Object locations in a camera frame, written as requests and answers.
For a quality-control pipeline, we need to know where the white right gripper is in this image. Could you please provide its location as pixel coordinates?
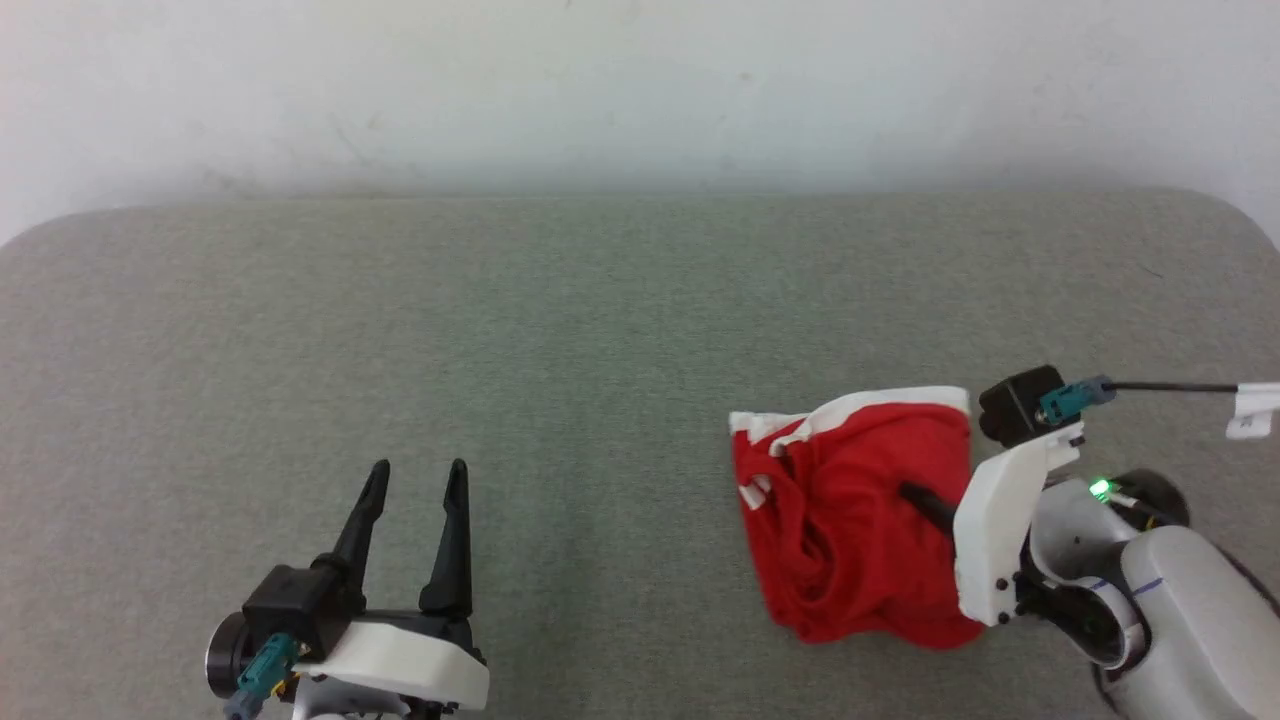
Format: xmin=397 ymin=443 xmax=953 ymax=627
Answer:
xmin=899 ymin=422 xmax=1087 ymax=628

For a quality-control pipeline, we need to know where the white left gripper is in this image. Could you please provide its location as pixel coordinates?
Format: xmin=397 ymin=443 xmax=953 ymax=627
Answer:
xmin=295 ymin=458 xmax=491 ymax=720

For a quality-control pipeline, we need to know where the red garment with white trim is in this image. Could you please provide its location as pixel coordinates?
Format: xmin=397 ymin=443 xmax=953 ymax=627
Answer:
xmin=729 ymin=386 xmax=988 ymax=651

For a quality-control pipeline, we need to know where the grey fabric sofa seat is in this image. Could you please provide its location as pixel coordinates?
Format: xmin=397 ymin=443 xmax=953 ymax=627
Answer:
xmin=0 ymin=188 xmax=1280 ymax=720

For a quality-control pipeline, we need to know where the teal right camera connector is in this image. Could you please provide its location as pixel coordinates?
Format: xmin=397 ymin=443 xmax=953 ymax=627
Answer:
xmin=1038 ymin=375 xmax=1117 ymax=427

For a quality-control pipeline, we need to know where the teal camera connector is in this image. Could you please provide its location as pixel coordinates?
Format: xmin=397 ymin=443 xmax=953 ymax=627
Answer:
xmin=224 ymin=632 xmax=302 ymax=720
xmin=1038 ymin=375 xmax=1117 ymax=427

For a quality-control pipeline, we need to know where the teal left camera connector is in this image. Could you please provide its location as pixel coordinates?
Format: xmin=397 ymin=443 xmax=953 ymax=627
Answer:
xmin=224 ymin=632 xmax=302 ymax=720

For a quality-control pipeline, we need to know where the thin black right camera cable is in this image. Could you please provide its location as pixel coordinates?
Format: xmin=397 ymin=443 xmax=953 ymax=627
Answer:
xmin=1100 ymin=380 xmax=1243 ymax=394

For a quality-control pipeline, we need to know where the white cable label tag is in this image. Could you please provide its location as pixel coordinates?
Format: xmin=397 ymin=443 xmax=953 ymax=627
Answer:
xmin=1226 ymin=382 xmax=1280 ymax=441

